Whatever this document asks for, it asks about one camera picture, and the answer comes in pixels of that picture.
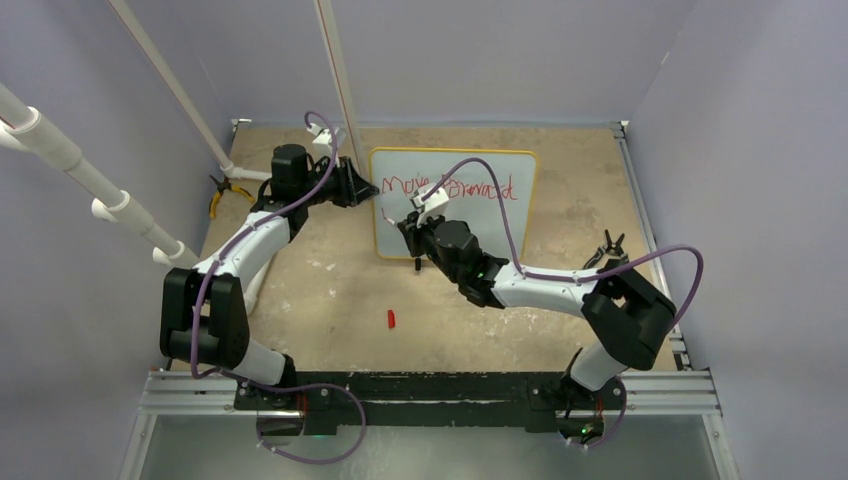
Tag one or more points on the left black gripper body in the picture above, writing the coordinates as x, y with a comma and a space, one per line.
335, 187

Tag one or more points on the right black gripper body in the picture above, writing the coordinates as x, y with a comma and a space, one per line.
423, 239

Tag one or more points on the yellow framed whiteboard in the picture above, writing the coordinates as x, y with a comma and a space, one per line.
400, 172

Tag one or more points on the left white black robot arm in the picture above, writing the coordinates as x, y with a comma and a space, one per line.
204, 317

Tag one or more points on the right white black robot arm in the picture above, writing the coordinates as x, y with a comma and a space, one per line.
629, 317

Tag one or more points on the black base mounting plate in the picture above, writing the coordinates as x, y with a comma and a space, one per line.
532, 401

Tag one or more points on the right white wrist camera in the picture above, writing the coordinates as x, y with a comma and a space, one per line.
428, 203

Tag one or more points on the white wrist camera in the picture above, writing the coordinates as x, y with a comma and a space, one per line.
428, 203
327, 144

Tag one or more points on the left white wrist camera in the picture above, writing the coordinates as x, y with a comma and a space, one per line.
327, 144

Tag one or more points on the yellow handled pliers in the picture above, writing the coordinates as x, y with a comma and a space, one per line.
221, 187

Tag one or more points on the black handled pliers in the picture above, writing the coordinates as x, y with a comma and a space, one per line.
610, 249

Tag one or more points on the aluminium extrusion rail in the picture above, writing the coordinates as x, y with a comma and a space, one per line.
204, 319

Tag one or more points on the white PVC pipe frame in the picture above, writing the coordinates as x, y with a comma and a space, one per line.
251, 68

